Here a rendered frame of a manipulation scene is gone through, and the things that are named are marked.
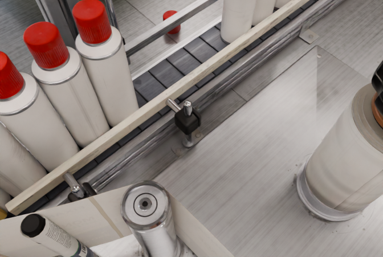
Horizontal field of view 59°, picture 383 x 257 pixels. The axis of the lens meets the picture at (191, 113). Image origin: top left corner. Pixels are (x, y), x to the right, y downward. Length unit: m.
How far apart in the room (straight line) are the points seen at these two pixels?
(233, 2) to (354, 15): 0.33
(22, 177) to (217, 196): 0.24
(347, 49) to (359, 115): 0.40
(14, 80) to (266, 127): 0.34
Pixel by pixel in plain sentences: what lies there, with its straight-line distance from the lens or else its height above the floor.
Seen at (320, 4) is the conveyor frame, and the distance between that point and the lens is 0.72.
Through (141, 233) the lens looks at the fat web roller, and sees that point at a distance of 0.27.
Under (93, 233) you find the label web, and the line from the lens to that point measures 0.37.
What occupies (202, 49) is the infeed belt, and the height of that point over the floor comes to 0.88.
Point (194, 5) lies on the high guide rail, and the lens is 0.55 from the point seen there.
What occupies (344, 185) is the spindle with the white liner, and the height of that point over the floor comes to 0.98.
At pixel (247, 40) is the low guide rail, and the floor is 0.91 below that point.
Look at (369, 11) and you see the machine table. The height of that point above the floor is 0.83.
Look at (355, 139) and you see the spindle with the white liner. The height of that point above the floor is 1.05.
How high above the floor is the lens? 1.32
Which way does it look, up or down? 58 degrees down
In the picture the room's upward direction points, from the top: straight up
